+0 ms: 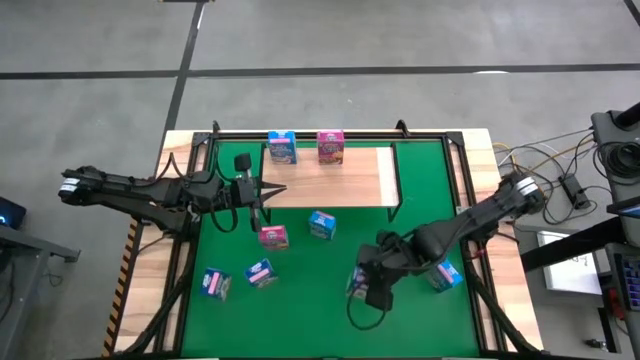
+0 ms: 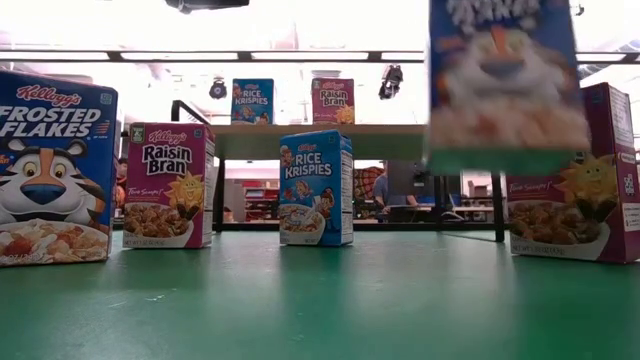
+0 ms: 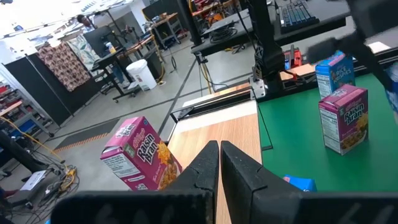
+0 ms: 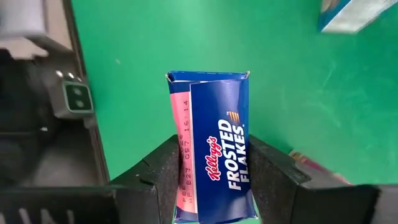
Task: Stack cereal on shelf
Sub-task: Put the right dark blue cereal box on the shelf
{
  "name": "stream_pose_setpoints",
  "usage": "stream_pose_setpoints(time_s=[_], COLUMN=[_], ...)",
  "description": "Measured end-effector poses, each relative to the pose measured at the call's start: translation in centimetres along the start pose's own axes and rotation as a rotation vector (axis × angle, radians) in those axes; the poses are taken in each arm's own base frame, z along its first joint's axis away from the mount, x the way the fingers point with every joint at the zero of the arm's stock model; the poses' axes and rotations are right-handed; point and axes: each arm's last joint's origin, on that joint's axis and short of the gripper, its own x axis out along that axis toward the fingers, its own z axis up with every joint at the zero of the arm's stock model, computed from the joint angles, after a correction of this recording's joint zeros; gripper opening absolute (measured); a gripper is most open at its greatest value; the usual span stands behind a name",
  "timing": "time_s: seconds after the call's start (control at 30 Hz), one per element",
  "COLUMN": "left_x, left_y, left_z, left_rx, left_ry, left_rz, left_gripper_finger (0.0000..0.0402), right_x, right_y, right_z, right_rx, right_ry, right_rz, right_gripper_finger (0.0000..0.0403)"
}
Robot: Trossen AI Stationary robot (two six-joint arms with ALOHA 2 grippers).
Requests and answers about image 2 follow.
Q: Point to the blue Rice Krispies cereal box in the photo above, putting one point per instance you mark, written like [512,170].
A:
[312,185]
[252,100]

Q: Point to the magenta Raisin Bran cereal box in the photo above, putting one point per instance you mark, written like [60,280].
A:
[600,210]
[332,100]
[165,185]

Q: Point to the navy Frosted Flakes cereal box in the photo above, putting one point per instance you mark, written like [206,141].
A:
[505,90]
[55,165]

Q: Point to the red storage shelf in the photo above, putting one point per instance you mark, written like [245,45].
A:
[260,197]

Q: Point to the orange patterned fabric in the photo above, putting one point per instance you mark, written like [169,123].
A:
[367,182]

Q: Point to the person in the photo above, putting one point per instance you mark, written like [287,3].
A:
[381,190]

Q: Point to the dark grey monitor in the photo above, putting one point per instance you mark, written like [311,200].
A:
[407,180]

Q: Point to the green table mat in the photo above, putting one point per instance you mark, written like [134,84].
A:
[320,310]

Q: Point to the black aluminium table frame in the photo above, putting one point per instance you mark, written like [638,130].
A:
[240,56]

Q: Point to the black clamp mount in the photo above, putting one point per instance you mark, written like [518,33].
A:
[391,82]
[218,91]

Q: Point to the wooden shelf with black frame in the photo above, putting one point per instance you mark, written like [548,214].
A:
[380,140]

